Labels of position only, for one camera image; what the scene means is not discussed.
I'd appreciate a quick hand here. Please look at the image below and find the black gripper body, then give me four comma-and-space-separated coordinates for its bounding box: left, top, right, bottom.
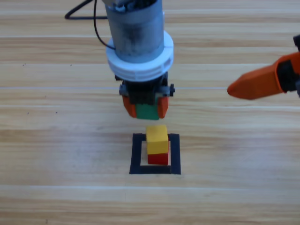
114, 72, 176, 106
292, 34, 300, 51

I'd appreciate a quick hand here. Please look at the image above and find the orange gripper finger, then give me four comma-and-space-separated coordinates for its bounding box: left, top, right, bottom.
226, 52, 300, 101
157, 95, 169, 119
121, 95, 137, 119

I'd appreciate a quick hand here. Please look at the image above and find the green cube block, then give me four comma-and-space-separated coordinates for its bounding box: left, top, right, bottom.
135, 104, 160, 120

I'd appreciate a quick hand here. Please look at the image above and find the yellow cube block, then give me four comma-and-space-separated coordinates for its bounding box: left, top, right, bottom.
146, 124, 169, 155

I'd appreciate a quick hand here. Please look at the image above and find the red cube block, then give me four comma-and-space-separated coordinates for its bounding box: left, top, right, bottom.
147, 152, 169, 166

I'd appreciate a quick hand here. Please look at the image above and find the black tape rectangle outline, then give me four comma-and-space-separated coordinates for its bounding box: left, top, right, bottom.
129, 133, 182, 175

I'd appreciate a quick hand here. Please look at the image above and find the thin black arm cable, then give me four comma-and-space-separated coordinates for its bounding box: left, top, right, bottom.
93, 0, 116, 50

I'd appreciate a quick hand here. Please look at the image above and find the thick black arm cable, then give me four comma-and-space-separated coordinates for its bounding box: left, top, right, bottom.
64, 0, 108, 21

